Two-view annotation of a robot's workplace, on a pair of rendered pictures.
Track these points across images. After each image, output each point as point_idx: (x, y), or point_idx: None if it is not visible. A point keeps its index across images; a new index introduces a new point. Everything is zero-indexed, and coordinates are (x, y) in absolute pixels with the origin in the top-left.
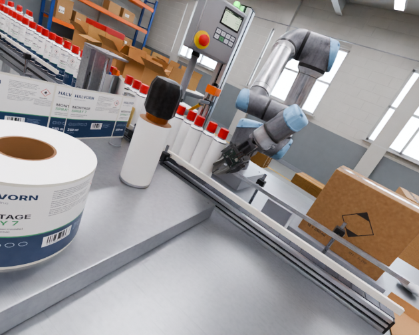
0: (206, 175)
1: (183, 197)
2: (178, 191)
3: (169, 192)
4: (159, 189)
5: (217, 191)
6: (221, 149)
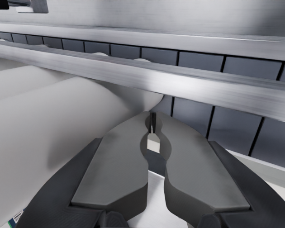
0: (149, 141)
1: (176, 227)
2: (159, 214)
3: (154, 225)
4: (140, 225)
5: (227, 133)
6: (37, 190)
